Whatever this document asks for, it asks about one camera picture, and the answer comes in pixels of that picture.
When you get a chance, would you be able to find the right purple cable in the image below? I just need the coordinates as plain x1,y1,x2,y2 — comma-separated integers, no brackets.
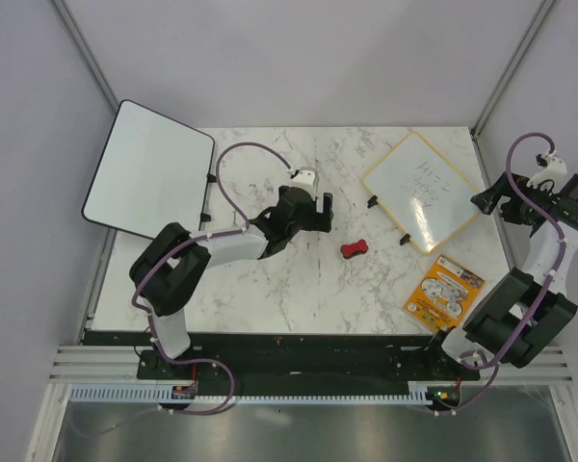
433,133,569,417

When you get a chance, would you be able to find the yellow framed small whiteboard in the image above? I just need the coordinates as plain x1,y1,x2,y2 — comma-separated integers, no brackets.
362,132,479,254

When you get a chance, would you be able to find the large black framed whiteboard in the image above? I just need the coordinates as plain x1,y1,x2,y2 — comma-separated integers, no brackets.
81,99,215,239

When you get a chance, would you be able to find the white slotted cable duct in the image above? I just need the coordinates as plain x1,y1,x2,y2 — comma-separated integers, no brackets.
68,382,434,405

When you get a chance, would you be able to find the purple cable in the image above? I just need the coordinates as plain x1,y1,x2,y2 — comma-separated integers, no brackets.
433,133,569,417
69,141,293,437

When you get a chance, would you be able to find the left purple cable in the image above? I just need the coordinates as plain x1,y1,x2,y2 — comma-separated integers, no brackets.
69,141,293,437

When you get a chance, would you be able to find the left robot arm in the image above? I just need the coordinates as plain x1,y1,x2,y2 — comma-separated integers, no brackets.
129,186,333,378

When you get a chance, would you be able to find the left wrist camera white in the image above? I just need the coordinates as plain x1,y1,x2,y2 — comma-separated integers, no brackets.
290,167,319,200

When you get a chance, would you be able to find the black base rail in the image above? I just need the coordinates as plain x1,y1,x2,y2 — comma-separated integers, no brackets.
83,332,480,395

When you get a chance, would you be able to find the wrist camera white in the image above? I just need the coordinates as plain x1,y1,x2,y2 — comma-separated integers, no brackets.
527,151,567,189
290,167,319,200

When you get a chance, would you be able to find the aluminium frame rail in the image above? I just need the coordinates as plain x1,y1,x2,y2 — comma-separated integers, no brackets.
49,346,573,386

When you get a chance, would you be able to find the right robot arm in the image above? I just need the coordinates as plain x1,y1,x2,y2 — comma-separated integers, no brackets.
421,174,578,379

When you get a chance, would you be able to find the red bone-shaped eraser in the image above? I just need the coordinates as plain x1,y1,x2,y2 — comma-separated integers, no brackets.
340,240,369,260

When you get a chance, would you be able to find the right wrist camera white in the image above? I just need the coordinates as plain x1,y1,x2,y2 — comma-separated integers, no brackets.
527,151,567,189

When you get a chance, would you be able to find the orange printed packet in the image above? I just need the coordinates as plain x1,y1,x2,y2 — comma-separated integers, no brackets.
403,254,486,332

